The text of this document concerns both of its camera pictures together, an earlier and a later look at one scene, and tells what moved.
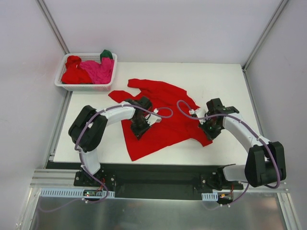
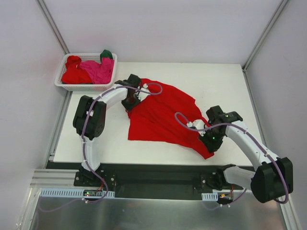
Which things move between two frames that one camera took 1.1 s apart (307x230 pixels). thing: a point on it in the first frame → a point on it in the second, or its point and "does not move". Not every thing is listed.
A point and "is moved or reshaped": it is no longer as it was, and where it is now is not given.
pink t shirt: x=100 y=73 does not move
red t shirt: x=181 y=120 is moved or reshaped
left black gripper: x=140 y=129 → x=130 y=103
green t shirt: x=106 y=53 does not move
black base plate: x=152 y=180 does not move
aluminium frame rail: x=55 y=178 does not move
